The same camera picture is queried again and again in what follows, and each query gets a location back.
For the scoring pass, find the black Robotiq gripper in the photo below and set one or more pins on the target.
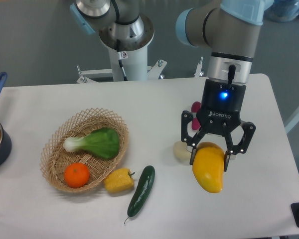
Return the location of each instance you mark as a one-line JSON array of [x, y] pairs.
[[220, 109]]

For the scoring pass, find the yellow mango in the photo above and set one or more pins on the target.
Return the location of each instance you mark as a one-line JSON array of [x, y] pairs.
[[208, 167]]

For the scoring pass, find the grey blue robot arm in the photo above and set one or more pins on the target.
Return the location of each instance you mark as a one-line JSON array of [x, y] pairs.
[[229, 27]]

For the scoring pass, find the woven wicker basket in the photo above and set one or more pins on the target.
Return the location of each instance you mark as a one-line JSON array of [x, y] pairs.
[[55, 159]]

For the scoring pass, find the purple sweet potato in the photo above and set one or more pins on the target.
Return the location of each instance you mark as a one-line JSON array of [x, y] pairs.
[[195, 125]]

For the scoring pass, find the beige round bun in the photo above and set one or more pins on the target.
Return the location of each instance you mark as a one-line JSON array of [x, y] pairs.
[[180, 151]]

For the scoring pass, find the dark green cucumber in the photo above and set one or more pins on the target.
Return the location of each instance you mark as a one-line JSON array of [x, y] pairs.
[[142, 191]]

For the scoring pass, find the yellow bell pepper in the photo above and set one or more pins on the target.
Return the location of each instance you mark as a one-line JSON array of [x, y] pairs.
[[119, 180]]

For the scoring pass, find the green bok choy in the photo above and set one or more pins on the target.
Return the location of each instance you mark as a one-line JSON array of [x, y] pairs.
[[103, 143]]

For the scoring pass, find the blue plastic bag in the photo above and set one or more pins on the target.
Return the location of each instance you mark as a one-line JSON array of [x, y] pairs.
[[283, 11]]

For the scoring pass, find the orange tangerine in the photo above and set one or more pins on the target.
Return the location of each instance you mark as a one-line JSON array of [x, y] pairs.
[[76, 175]]

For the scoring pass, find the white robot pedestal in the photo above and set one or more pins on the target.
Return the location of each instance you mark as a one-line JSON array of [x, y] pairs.
[[130, 65]]

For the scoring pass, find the white metal base frame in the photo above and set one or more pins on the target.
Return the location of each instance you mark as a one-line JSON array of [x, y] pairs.
[[153, 73]]

